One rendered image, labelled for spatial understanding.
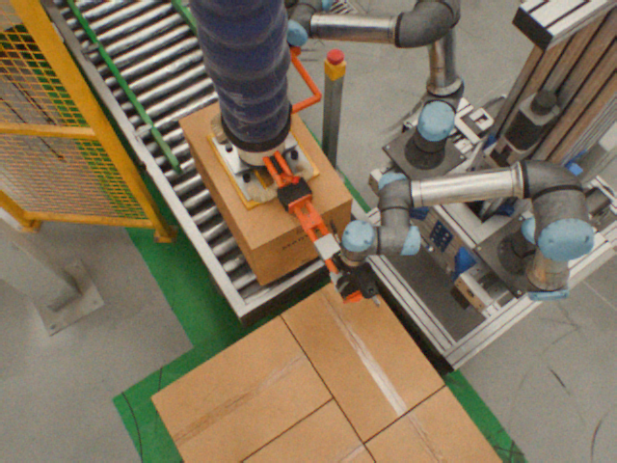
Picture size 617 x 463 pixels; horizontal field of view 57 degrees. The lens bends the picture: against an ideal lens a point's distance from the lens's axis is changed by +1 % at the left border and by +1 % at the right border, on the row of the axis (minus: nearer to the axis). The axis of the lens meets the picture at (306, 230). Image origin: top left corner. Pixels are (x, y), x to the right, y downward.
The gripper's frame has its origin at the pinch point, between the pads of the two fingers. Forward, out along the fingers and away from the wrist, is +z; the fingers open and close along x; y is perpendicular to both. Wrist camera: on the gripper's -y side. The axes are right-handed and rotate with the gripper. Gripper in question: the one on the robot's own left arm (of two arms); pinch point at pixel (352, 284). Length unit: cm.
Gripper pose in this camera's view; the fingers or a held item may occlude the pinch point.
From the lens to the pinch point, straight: 173.3
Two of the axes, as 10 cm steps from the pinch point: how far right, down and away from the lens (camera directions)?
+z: -0.1, 4.0, 9.1
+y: -5.0, -7.9, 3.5
